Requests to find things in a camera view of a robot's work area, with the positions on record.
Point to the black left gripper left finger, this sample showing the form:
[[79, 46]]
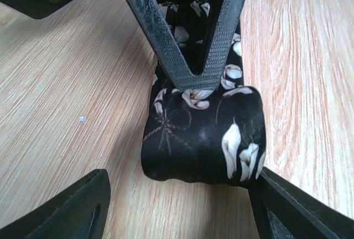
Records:
[[79, 211]]

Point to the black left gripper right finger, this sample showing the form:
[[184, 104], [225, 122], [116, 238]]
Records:
[[282, 210]]

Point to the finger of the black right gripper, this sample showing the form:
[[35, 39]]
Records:
[[223, 18]]

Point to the black white floral tie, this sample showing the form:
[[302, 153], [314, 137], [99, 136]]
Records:
[[208, 136]]

